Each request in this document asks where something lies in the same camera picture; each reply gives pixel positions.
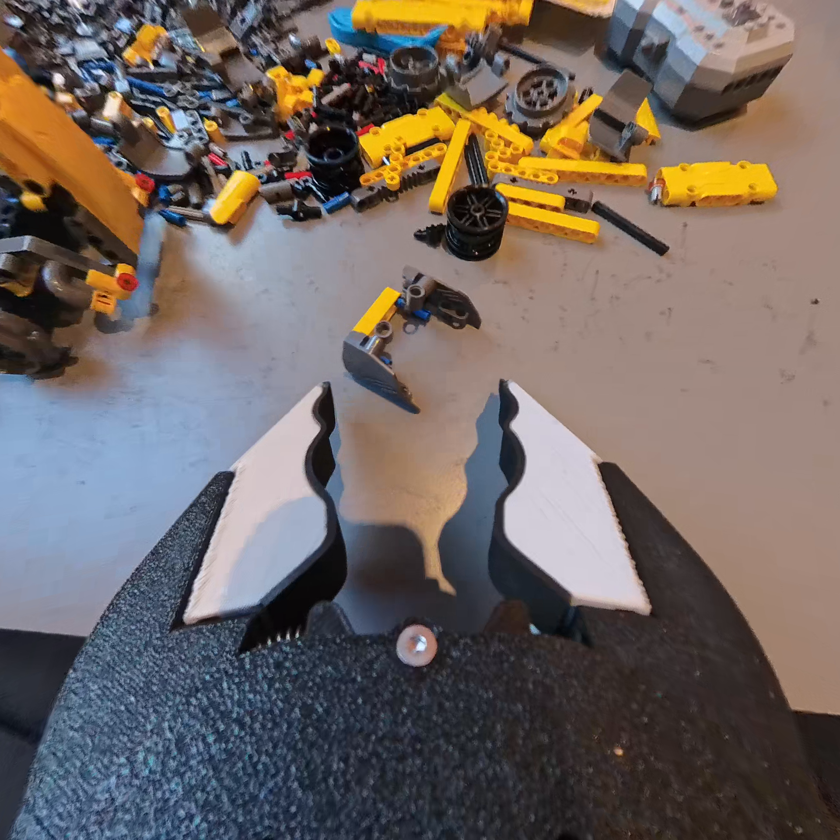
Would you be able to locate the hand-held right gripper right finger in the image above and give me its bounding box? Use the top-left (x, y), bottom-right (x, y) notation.
top-left (489, 378), bottom-right (652, 618)

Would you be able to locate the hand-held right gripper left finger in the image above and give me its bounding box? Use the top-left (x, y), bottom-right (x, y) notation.
top-left (182, 382), bottom-right (348, 624)

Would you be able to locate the small grey toy connector piece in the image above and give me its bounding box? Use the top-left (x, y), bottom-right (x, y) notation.
top-left (341, 320), bottom-right (421, 415)

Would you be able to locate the short yellow toy beam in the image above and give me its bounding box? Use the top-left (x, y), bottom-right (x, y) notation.
top-left (352, 287), bottom-right (403, 336)

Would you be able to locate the grey toy plate with blue pins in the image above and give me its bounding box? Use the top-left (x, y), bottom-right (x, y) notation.
top-left (400, 266), bottom-right (483, 332)

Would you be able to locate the long yellow holed toy block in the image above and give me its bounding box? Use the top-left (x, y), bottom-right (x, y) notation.
top-left (650, 161), bottom-right (779, 208)

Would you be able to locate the pile of small toy parts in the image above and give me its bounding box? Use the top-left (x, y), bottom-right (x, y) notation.
top-left (0, 0), bottom-right (473, 225)

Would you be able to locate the yellow toy vehicle model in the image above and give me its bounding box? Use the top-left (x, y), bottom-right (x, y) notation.
top-left (0, 52), bottom-right (160, 383)

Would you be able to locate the grey desk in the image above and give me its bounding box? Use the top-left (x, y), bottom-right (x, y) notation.
top-left (0, 0), bottom-right (840, 716)

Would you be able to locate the black toy axle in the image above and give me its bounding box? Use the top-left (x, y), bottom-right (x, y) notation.
top-left (592, 200), bottom-right (671, 257)

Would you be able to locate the black spoked toy wheel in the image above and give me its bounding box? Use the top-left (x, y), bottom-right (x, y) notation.
top-left (445, 184), bottom-right (510, 262)

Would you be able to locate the yellow curved toy panel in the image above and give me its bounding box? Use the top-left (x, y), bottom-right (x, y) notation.
top-left (209, 169), bottom-right (263, 227)

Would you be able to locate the black toy wheel rim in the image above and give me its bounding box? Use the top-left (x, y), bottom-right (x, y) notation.
top-left (305, 125), bottom-right (364, 193)

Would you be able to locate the grey toy wheel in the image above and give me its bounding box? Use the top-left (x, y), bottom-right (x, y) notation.
top-left (387, 45), bottom-right (442, 101)
top-left (505, 66), bottom-right (578, 137)

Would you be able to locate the grey curved toy fender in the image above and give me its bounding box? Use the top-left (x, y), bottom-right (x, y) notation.
top-left (459, 62), bottom-right (511, 110)

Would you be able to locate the large grey angled toy panel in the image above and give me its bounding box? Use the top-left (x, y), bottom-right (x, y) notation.
top-left (184, 16), bottom-right (263, 93)

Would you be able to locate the grey toy hub block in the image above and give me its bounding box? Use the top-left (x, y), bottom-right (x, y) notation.
top-left (604, 0), bottom-right (797, 127)

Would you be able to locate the blue curved toy panel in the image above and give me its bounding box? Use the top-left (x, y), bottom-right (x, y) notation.
top-left (328, 7), bottom-right (448, 57)

